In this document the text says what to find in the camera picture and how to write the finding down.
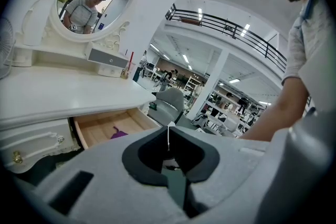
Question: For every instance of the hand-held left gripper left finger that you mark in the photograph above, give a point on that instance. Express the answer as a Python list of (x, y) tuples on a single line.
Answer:
[(105, 165)]

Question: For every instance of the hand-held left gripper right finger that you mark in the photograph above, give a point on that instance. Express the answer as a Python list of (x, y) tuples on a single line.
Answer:
[(231, 162)]

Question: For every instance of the white dressing table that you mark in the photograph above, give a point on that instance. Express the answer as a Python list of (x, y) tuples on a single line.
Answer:
[(65, 89)]

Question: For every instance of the person's right forearm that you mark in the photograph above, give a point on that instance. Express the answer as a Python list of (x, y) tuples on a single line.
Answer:
[(275, 115)]

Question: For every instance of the purple item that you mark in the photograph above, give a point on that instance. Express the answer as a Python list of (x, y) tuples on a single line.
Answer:
[(118, 134)]

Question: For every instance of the small green black device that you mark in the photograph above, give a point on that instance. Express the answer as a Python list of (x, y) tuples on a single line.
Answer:
[(153, 106)]

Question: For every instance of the white pillar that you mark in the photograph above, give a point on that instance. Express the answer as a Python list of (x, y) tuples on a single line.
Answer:
[(207, 86)]

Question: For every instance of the grey upholstered chair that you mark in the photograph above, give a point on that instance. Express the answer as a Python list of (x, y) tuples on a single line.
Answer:
[(170, 102)]

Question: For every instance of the white shelf unit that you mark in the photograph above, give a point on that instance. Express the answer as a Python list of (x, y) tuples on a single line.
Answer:
[(190, 86)]

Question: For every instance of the drink cup with red straw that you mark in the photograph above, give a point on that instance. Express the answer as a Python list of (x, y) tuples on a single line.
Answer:
[(127, 70)]

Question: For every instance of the white rectangular device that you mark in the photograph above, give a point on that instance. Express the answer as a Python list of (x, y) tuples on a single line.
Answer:
[(107, 59)]

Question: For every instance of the row of ceiling strip lights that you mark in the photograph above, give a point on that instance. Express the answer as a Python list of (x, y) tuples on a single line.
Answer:
[(186, 58)]

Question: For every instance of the black balcony railing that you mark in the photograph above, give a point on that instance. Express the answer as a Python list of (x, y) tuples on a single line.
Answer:
[(236, 31)]

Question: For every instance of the person's grey striped shirt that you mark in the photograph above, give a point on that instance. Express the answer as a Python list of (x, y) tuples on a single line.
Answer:
[(312, 47)]

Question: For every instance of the small white desk fan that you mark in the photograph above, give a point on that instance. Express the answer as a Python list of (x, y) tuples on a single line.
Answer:
[(5, 47)]

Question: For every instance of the white vase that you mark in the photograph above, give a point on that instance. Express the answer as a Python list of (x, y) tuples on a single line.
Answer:
[(39, 21)]

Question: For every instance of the oval white framed mirror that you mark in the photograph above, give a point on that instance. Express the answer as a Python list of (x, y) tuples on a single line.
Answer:
[(99, 0)]

